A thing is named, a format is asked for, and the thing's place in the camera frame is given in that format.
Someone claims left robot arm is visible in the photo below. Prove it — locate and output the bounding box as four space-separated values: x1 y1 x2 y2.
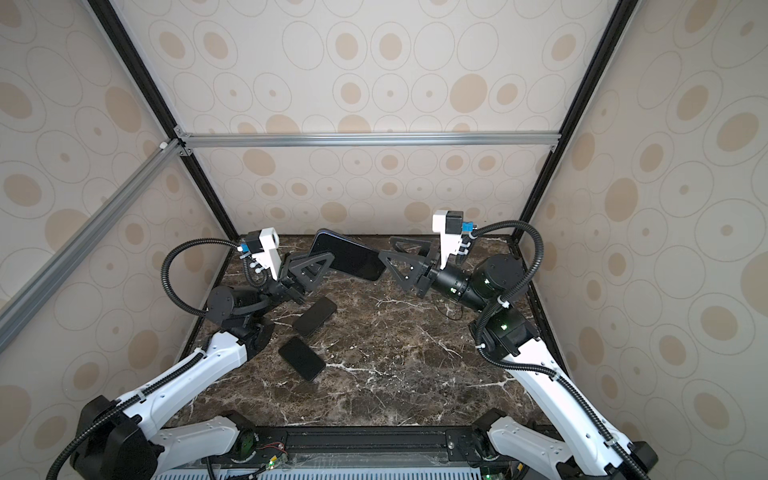
47 252 335 479

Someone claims black phone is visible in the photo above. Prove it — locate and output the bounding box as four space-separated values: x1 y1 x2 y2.
278 336 326 382
292 297 337 338

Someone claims left aluminium rail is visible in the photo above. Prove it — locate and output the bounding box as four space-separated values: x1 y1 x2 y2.
1 139 181 350

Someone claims black phone lower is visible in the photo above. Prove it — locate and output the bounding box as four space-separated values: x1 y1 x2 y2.
278 336 326 382

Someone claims left black corner post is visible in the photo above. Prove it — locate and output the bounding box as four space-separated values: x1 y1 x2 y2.
86 0 238 240

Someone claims horizontal aluminium rail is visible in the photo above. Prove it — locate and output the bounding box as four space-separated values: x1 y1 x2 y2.
181 131 561 148

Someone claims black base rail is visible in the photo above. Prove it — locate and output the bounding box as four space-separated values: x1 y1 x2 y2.
107 424 625 480

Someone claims right black corner post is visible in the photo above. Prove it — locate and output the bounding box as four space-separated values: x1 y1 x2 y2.
519 0 642 223

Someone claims black corner post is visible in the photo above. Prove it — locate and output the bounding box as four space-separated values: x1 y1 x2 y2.
519 0 642 223
86 0 238 240

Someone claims black phone upper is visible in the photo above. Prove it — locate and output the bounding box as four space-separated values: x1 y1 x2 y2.
292 297 337 338

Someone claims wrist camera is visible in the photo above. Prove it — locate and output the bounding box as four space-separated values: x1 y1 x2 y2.
432 210 475 269
236 227 282 281

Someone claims blue phone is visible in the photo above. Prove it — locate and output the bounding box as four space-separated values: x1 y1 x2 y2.
310 229 385 281

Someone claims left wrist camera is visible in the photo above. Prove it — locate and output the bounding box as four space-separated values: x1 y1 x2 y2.
236 227 282 281

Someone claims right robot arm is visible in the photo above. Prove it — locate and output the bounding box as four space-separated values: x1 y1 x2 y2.
379 222 658 479

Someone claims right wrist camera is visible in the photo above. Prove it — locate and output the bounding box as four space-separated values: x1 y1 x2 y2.
432 210 475 269

